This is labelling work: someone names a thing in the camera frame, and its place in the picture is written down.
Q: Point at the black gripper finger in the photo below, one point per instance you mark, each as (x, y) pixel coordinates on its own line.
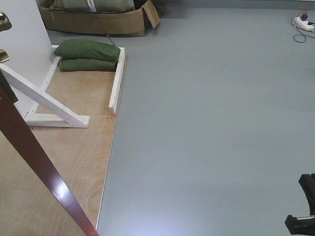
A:
(307, 182)
(300, 225)

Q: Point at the brown wooden door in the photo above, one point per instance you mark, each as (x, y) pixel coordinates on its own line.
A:
(15, 129)

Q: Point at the white power strip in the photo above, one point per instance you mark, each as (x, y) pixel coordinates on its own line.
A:
(303, 25)

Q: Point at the plywood base board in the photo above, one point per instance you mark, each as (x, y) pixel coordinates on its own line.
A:
(27, 207)

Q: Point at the open cardboard box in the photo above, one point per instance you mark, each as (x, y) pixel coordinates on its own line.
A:
(124, 24)

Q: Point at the upper green sandbag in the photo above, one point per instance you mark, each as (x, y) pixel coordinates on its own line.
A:
(87, 49)

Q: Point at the green sandbag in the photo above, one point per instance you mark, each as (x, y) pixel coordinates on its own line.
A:
(87, 49)
(67, 65)

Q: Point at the lower green sandbag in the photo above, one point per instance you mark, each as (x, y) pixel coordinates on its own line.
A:
(67, 65)

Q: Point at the brass door handle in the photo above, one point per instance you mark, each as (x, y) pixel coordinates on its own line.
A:
(5, 25)

